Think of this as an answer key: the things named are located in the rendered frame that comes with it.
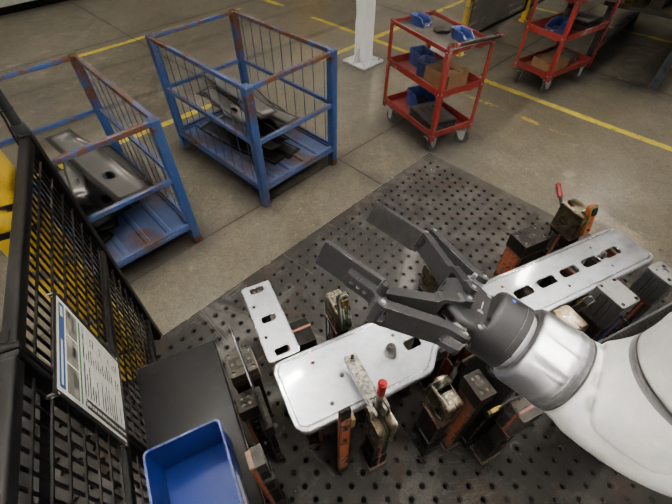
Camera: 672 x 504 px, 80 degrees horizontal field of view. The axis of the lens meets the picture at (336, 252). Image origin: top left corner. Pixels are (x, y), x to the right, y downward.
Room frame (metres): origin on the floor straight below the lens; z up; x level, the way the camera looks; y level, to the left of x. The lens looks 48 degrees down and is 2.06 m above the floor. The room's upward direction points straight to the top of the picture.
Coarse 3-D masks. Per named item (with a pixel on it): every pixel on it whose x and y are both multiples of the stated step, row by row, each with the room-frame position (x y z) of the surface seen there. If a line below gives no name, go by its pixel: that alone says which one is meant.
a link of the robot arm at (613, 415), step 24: (600, 360) 0.17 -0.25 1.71; (624, 360) 0.16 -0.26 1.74; (600, 384) 0.15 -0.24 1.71; (624, 384) 0.14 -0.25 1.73; (552, 408) 0.14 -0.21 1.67; (576, 408) 0.14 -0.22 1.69; (600, 408) 0.13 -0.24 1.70; (624, 408) 0.13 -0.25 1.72; (648, 408) 0.12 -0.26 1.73; (576, 432) 0.12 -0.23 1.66; (600, 432) 0.12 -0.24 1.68; (624, 432) 0.11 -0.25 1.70; (648, 432) 0.11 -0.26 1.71; (600, 456) 0.11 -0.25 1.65; (624, 456) 0.10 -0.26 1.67; (648, 456) 0.10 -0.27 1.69; (648, 480) 0.09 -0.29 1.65
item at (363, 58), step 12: (360, 0) 4.89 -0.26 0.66; (372, 0) 4.89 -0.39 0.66; (360, 12) 4.88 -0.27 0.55; (372, 12) 4.90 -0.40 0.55; (360, 24) 4.88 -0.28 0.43; (372, 24) 4.91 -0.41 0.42; (360, 36) 4.87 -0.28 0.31; (372, 36) 4.92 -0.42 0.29; (360, 48) 4.87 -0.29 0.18; (372, 48) 4.93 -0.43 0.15; (348, 60) 4.91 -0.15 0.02; (360, 60) 4.86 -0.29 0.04; (372, 60) 4.91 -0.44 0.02
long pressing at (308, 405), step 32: (544, 256) 0.93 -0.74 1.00; (576, 256) 0.92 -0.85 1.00; (640, 256) 0.92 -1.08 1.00; (512, 288) 0.78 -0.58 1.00; (544, 288) 0.78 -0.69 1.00; (576, 288) 0.78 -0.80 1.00; (320, 352) 0.55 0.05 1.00; (352, 352) 0.55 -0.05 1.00; (416, 352) 0.55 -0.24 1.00; (288, 384) 0.46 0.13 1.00; (320, 384) 0.46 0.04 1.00; (352, 384) 0.46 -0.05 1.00; (320, 416) 0.37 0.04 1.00
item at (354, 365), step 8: (344, 360) 0.50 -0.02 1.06; (352, 360) 0.49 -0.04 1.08; (352, 368) 0.47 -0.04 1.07; (360, 368) 0.47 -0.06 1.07; (352, 376) 0.45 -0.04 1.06; (360, 376) 0.45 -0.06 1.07; (368, 376) 0.45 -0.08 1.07; (360, 384) 0.42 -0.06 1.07; (368, 384) 0.42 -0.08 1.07; (368, 392) 0.40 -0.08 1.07; (368, 400) 0.38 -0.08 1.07; (384, 408) 0.36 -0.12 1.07; (376, 416) 0.35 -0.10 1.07
